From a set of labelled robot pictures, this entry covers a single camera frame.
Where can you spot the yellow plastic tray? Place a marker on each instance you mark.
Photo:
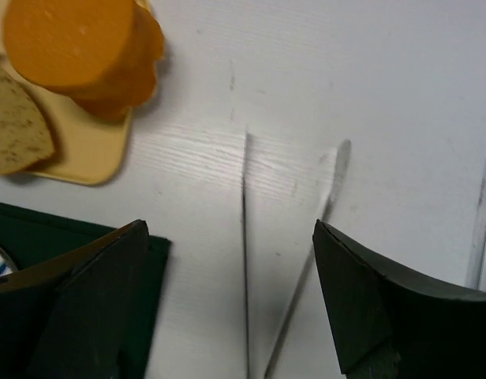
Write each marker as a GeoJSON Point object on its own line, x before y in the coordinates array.
{"type": "Point", "coordinates": [88, 150]}

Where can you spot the seeded bread slice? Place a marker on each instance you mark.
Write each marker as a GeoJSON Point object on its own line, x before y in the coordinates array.
{"type": "Point", "coordinates": [25, 137]}

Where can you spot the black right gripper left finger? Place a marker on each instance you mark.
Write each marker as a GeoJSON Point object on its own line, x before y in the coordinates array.
{"type": "Point", "coordinates": [66, 317]}

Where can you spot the dark green cloth placemat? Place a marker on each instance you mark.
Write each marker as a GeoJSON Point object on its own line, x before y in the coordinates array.
{"type": "Point", "coordinates": [32, 237]}

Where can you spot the orange bread loaf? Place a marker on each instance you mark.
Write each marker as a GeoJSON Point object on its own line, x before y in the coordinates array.
{"type": "Point", "coordinates": [100, 54]}

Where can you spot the blue striped white plate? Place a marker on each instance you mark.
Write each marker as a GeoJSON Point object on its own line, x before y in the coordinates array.
{"type": "Point", "coordinates": [7, 265]}

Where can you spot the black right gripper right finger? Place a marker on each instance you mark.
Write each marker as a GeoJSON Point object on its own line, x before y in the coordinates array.
{"type": "Point", "coordinates": [390, 321]}

